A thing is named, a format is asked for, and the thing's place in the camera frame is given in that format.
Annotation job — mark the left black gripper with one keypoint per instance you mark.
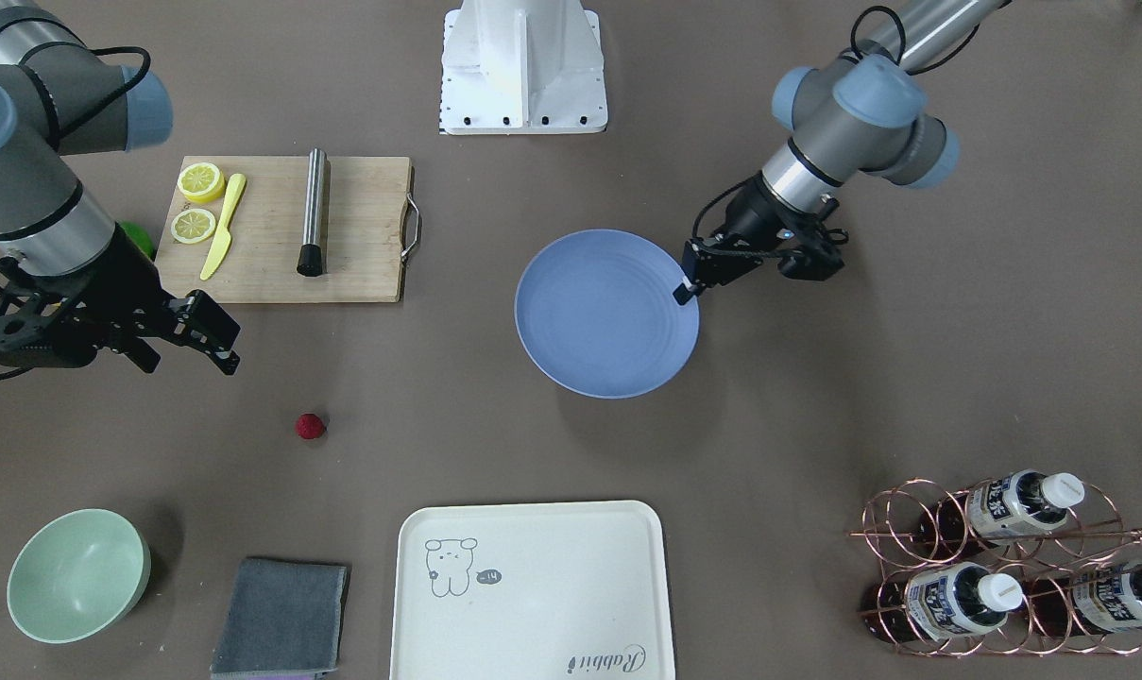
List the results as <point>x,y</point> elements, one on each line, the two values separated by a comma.
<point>748,220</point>

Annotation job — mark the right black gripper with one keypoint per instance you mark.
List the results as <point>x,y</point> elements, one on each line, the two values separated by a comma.
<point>120,283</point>

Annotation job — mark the blue plate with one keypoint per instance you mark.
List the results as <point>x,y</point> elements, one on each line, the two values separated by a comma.
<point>595,312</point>

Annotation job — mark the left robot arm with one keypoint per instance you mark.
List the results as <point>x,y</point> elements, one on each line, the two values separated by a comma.
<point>861,114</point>

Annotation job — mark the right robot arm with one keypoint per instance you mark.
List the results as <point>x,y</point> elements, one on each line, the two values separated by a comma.
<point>60,97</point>

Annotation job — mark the red strawberry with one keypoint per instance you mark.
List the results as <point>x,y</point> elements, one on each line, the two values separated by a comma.
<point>310,426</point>

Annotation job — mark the yellow plastic knife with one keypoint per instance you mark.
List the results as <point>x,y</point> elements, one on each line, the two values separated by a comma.
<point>222,238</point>

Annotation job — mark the lemon half lower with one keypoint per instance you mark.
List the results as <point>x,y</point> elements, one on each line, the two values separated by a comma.
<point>193,226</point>

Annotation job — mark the lemon half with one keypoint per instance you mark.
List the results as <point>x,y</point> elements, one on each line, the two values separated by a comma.
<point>201,182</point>
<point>193,226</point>

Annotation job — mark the steel muddler black tip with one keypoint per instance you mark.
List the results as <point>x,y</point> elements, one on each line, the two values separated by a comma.
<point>311,258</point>

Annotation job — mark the green lime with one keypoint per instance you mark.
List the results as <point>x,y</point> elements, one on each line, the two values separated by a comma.
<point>140,238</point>

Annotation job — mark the lemon half upper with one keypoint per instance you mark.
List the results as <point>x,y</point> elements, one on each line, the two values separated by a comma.
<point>201,182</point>

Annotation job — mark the wooden cutting board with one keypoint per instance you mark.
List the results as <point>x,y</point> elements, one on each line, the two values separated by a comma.
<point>364,235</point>

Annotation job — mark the mint green bowl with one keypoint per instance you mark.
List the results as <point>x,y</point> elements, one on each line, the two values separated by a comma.
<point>79,575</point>

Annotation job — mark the folded grey cloth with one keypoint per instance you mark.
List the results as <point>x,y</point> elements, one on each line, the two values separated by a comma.
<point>284,621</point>

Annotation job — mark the cream rabbit tray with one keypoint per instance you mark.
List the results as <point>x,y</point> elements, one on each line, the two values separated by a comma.
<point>557,590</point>

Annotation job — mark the tea bottle back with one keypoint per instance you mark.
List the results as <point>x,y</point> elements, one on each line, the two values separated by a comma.
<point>1096,603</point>
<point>994,513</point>

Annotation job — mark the tea bottle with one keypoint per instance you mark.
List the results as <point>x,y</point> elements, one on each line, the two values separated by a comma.
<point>964,600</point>
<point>994,513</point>
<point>1096,603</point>

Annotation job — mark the tea bottle front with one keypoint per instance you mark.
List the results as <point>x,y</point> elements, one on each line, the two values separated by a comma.
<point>964,600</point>

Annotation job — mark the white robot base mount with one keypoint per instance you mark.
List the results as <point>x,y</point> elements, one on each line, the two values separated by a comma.
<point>522,68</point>

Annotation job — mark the copper wire bottle rack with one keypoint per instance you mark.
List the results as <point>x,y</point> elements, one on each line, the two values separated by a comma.
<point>1029,564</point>

